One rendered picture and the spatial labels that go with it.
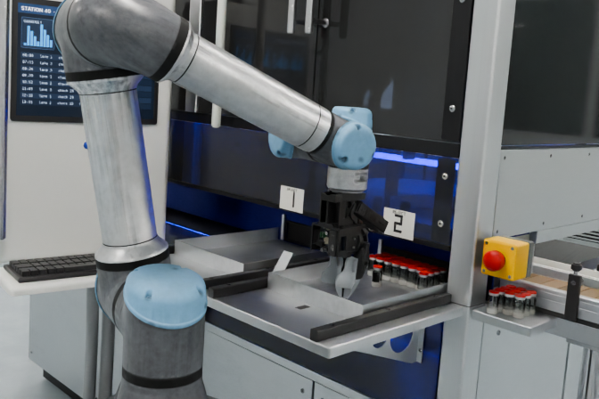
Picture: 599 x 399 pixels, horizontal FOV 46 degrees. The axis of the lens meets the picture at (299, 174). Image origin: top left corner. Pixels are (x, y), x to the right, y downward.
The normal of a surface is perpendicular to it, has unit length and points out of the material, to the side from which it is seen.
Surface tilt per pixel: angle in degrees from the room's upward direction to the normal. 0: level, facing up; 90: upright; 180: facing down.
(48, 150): 90
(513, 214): 90
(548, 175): 90
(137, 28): 84
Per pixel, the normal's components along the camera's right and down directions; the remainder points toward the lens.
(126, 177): 0.45, 0.14
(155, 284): 0.13, -0.96
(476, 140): -0.71, 0.04
